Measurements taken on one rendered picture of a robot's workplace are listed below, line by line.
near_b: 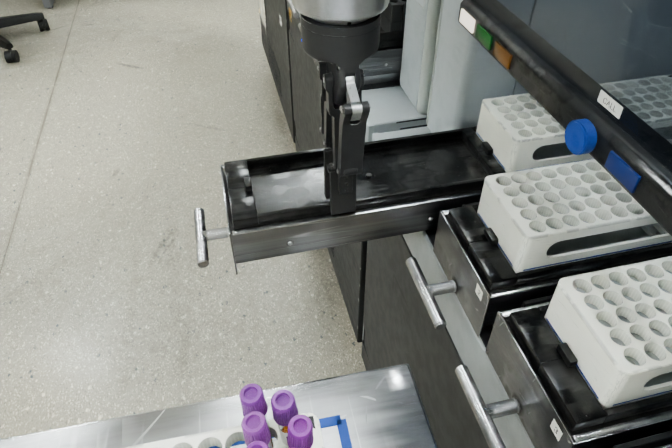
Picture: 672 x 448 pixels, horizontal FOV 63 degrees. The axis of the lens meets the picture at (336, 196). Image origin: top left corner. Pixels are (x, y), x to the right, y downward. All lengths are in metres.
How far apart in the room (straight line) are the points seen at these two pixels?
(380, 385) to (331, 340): 1.02
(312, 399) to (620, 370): 0.24
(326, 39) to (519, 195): 0.26
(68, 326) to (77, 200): 0.54
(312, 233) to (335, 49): 0.24
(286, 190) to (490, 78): 0.32
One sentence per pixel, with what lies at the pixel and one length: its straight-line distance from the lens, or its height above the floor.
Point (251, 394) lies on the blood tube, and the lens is 0.36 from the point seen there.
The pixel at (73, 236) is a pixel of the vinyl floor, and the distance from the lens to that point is 1.95.
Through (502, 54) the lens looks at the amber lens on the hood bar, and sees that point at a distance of 0.62.
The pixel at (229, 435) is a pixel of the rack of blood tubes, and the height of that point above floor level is 0.88.
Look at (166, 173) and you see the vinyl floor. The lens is 2.10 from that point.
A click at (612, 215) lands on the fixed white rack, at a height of 0.86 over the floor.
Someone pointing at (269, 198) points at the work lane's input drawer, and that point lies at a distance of 0.68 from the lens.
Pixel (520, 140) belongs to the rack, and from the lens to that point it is 0.70.
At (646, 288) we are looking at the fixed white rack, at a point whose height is 0.86.
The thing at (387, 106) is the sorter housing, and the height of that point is 0.73.
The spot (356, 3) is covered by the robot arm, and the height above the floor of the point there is 1.07.
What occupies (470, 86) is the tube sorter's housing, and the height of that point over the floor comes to 0.87.
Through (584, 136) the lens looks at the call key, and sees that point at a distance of 0.50.
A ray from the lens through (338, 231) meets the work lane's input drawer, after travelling 0.66.
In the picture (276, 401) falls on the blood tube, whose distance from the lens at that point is 0.36.
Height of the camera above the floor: 1.25
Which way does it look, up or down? 41 degrees down
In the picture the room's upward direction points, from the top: straight up
